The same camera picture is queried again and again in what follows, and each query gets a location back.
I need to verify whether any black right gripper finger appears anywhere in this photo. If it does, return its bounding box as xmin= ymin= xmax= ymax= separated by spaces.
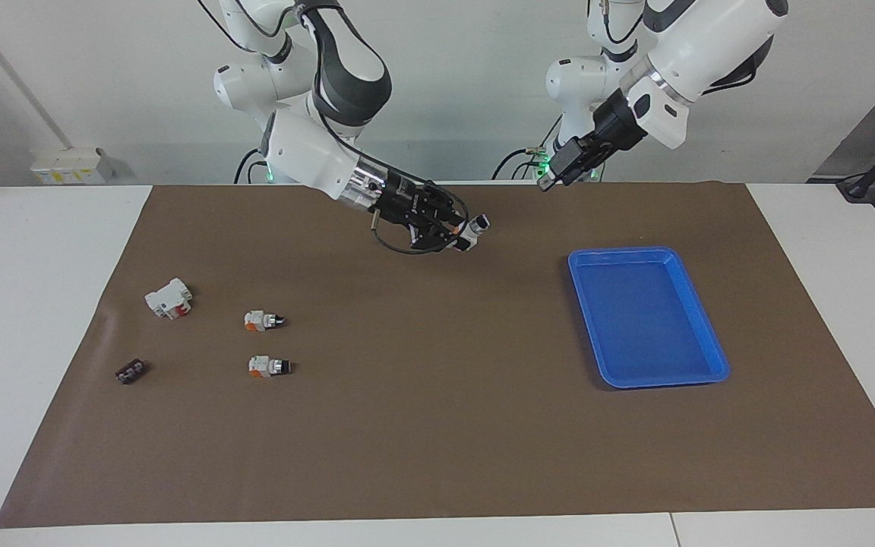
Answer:
xmin=426 ymin=182 xmax=472 ymax=225
xmin=407 ymin=224 xmax=469 ymax=253

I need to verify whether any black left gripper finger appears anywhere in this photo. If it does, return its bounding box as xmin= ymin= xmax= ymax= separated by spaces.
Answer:
xmin=578 ymin=135 xmax=604 ymax=177
xmin=538 ymin=137 xmax=598 ymax=192

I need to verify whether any blue plastic tray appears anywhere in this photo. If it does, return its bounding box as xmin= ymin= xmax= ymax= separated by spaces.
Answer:
xmin=567 ymin=245 xmax=731 ymax=390

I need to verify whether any brown table mat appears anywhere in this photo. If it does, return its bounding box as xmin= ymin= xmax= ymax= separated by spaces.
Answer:
xmin=0 ymin=182 xmax=875 ymax=529

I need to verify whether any white circuit breaker red lever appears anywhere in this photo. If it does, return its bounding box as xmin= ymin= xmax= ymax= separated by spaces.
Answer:
xmin=144 ymin=278 xmax=194 ymax=321

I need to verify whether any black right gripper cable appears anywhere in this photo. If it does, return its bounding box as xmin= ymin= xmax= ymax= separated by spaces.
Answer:
xmin=369 ymin=181 xmax=472 ymax=256

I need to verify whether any black left base cable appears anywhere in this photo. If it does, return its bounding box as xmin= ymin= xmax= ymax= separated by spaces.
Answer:
xmin=492 ymin=114 xmax=564 ymax=182

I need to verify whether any black base cable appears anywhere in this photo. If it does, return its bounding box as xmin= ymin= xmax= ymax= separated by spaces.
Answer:
xmin=492 ymin=114 xmax=564 ymax=182
xmin=234 ymin=148 xmax=267 ymax=185

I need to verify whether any black right base cable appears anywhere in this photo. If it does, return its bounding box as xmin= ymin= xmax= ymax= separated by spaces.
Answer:
xmin=234 ymin=148 xmax=267 ymax=185

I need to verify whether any white wall socket box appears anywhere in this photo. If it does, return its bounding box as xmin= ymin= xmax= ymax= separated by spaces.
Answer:
xmin=31 ymin=147 xmax=115 ymax=185

